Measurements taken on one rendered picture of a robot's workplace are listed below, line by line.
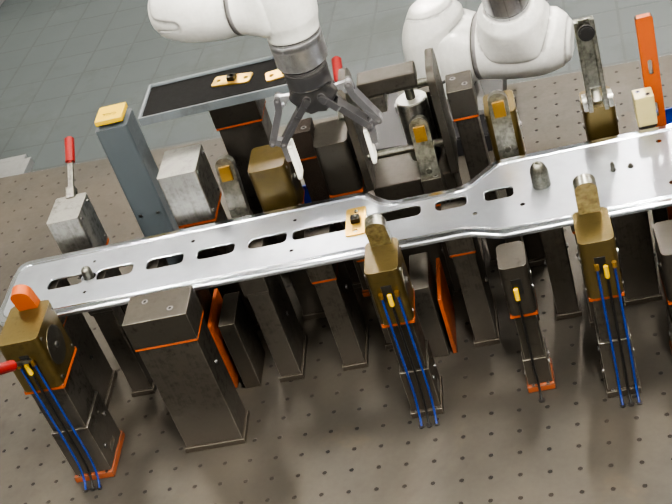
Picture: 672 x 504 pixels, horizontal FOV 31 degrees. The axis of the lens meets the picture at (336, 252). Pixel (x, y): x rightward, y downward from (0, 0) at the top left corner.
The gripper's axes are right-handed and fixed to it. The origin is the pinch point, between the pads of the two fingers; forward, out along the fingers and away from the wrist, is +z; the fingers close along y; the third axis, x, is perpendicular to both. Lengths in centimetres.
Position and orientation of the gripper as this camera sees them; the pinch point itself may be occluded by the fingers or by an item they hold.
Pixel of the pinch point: (336, 162)
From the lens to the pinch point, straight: 210.7
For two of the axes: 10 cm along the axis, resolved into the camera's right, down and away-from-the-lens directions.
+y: -9.6, 1.9, 1.9
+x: -0.4, 6.1, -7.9
